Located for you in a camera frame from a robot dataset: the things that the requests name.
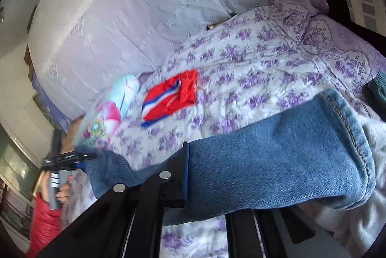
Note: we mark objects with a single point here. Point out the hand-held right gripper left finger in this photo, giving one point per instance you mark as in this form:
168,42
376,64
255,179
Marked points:
180,182

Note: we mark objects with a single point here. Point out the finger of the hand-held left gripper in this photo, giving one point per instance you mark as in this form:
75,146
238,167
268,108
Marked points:
87,156

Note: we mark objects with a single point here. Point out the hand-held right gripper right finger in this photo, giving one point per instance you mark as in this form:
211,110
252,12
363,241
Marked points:
241,235

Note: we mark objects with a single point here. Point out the blue denim pants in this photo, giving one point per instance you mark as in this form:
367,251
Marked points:
271,149

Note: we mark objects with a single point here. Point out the grey fleece garment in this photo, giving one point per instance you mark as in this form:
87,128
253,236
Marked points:
374,185

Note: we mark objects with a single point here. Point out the person's left forearm red sleeve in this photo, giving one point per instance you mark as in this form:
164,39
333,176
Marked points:
45,224

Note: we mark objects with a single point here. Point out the person's left hand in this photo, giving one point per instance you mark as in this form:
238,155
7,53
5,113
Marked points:
64,190

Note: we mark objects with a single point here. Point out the light blue floral pillow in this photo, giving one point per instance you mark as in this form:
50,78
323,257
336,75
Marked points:
105,116

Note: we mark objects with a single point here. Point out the lavender bed sheet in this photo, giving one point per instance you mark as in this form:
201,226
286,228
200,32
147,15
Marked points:
51,108

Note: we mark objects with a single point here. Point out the red striped garment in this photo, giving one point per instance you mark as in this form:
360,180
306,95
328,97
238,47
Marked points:
187,89

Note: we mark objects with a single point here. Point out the purple floral bedspread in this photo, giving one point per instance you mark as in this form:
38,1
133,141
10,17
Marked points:
256,65

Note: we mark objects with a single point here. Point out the white lace pillow cover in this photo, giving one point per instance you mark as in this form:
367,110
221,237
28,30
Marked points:
120,20

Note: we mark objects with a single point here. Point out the dark green garment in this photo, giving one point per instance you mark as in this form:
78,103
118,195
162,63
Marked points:
378,89

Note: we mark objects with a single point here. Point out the lavender cloth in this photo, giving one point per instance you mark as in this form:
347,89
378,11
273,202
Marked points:
313,0

